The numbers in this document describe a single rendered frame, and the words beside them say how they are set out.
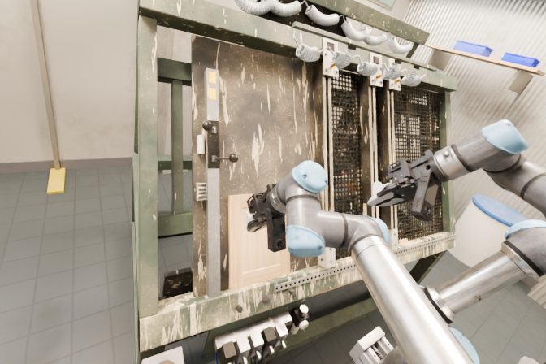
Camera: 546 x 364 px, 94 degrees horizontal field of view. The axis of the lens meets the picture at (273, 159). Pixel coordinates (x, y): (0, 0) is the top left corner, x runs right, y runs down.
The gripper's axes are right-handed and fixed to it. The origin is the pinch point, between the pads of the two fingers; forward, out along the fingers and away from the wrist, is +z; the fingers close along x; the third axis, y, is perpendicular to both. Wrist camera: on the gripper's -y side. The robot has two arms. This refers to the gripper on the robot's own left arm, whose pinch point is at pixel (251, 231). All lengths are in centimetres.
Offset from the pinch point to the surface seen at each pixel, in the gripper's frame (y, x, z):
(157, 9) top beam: 82, 19, -13
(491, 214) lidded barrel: -30, -324, 52
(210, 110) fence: 54, -1, 7
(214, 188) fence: 25.3, -1.0, 22.6
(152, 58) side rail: 70, 21, -1
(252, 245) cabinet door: 1.0, -17.9, 37.0
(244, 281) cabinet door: -12.0, -12.9, 44.1
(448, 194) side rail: -1, -184, 22
